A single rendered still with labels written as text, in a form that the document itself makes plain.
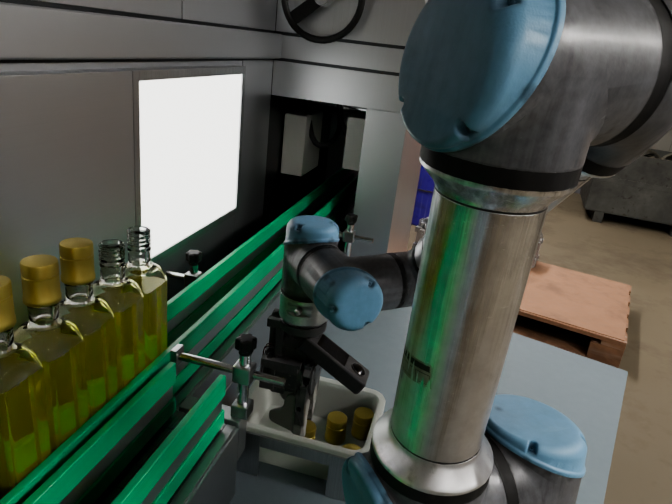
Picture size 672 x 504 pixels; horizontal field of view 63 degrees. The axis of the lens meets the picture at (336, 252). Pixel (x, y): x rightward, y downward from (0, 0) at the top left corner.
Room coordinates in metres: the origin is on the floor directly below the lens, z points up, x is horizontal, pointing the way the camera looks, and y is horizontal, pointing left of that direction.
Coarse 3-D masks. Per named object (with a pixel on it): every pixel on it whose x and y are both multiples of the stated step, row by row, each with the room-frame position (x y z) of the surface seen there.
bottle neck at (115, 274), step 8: (104, 240) 0.61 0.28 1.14; (112, 240) 0.62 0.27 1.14; (120, 240) 0.62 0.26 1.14; (104, 248) 0.60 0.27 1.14; (112, 248) 0.60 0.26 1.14; (120, 248) 0.60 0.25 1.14; (104, 256) 0.60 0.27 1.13; (112, 256) 0.60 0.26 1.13; (120, 256) 0.60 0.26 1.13; (104, 264) 0.60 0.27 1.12; (112, 264) 0.60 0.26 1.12; (120, 264) 0.60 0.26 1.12; (104, 272) 0.60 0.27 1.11; (112, 272) 0.60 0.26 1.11; (120, 272) 0.60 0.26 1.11; (104, 280) 0.60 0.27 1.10; (112, 280) 0.60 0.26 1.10; (120, 280) 0.60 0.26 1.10
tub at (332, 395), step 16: (256, 384) 0.79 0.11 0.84; (320, 384) 0.82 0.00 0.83; (336, 384) 0.82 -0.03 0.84; (256, 400) 0.78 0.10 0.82; (272, 400) 0.83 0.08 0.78; (320, 400) 0.82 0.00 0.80; (336, 400) 0.81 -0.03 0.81; (352, 400) 0.81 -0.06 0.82; (368, 400) 0.80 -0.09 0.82; (384, 400) 0.79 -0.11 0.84; (256, 416) 0.77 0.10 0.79; (320, 416) 0.81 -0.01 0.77; (352, 416) 0.80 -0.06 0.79; (256, 432) 0.68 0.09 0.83; (272, 432) 0.67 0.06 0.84; (288, 432) 0.76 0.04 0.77; (320, 432) 0.77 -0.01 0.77; (320, 448) 0.65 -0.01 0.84; (336, 448) 0.65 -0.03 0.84; (368, 448) 0.66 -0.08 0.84
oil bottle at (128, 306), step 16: (96, 288) 0.59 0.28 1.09; (112, 288) 0.59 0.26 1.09; (128, 288) 0.60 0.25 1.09; (112, 304) 0.58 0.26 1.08; (128, 304) 0.59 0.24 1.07; (128, 320) 0.59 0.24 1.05; (128, 336) 0.59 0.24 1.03; (144, 336) 0.63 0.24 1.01; (128, 352) 0.59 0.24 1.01; (144, 352) 0.63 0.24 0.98; (128, 368) 0.59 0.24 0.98; (144, 368) 0.63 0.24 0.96
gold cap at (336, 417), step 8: (328, 416) 0.76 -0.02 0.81; (336, 416) 0.76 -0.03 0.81; (344, 416) 0.77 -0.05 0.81; (328, 424) 0.75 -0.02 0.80; (336, 424) 0.75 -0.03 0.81; (344, 424) 0.75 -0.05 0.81; (328, 432) 0.75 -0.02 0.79; (336, 432) 0.75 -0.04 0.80; (344, 432) 0.75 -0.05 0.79; (328, 440) 0.75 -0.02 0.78; (336, 440) 0.75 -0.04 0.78; (344, 440) 0.76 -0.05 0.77
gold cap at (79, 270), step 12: (72, 240) 0.56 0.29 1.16; (84, 240) 0.56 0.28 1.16; (60, 252) 0.54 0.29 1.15; (72, 252) 0.54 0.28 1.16; (84, 252) 0.54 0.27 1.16; (60, 264) 0.54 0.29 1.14; (72, 264) 0.54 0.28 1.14; (84, 264) 0.54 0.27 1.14; (60, 276) 0.54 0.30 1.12; (72, 276) 0.54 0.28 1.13; (84, 276) 0.54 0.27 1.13
